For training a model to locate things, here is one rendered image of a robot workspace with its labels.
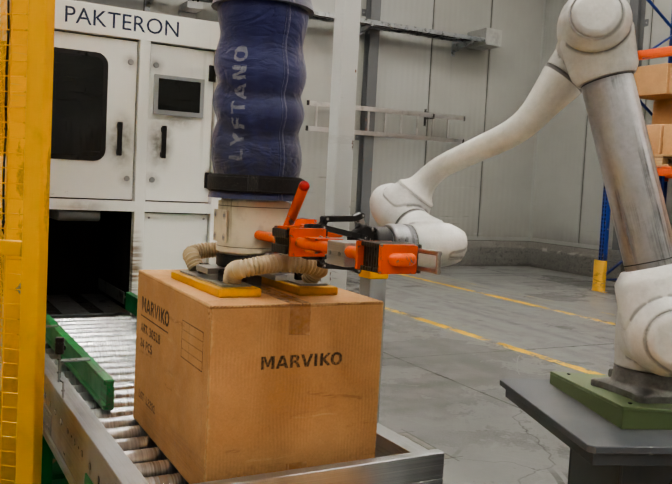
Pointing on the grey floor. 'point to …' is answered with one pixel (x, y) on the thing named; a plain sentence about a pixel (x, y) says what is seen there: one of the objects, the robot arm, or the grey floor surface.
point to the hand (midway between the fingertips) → (303, 241)
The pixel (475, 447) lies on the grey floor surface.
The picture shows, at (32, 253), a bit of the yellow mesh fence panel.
